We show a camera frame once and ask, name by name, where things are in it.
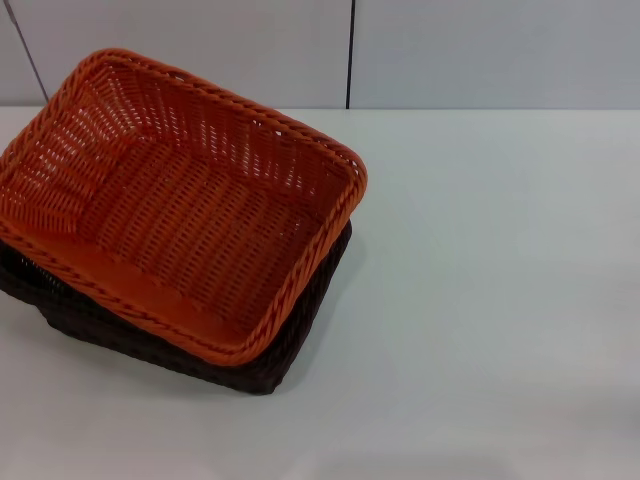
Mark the orange woven basket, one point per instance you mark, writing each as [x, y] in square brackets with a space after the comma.
[200, 215]

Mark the dark brown woven basket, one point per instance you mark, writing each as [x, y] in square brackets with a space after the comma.
[150, 350]

